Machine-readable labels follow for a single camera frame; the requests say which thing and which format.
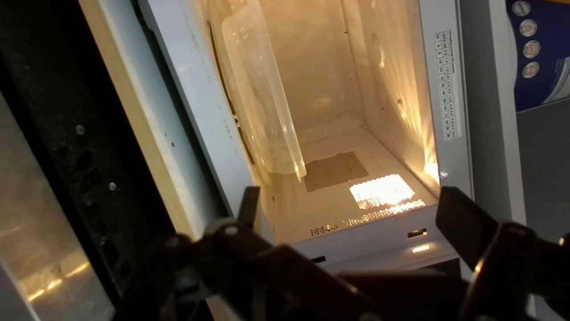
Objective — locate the clear plastic bowl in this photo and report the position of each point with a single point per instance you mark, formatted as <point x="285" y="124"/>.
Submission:
<point x="253" y="80"/>

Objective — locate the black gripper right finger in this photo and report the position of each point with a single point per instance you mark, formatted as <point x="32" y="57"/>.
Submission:
<point x="508" y="258"/>

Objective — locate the microwave with open door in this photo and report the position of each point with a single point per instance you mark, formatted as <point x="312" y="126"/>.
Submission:
<point x="125" y="108"/>

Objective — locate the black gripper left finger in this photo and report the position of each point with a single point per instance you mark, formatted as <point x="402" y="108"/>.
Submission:
<point x="256" y="280"/>

